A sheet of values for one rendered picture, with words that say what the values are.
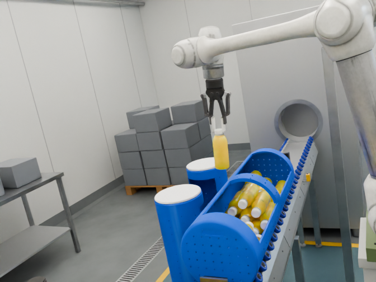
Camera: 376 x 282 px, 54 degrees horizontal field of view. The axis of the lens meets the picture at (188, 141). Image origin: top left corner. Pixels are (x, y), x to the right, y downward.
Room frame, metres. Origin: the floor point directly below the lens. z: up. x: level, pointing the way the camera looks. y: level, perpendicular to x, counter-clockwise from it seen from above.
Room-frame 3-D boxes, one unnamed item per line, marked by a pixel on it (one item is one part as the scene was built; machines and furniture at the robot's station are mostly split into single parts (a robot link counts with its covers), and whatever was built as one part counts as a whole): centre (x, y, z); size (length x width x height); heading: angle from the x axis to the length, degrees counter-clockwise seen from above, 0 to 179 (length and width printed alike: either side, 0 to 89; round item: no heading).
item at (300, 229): (2.97, -0.83, 0.31); 0.06 x 0.06 x 0.63; 64
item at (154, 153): (5.33, 0.34, 0.59); 1.20 x 0.80 x 1.19; 62
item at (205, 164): (2.56, -0.09, 1.03); 0.28 x 0.28 x 0.01
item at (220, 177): (2.56, -0.09, 0.59); 0.28 x 0.28 x 0.88
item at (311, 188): (2.90, -0.96, 0.31); 0.06 x 0.06 x 0.63; 64
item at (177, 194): (2.04, 0.12, 1.03); 0.28 x 0.28 x 0.01
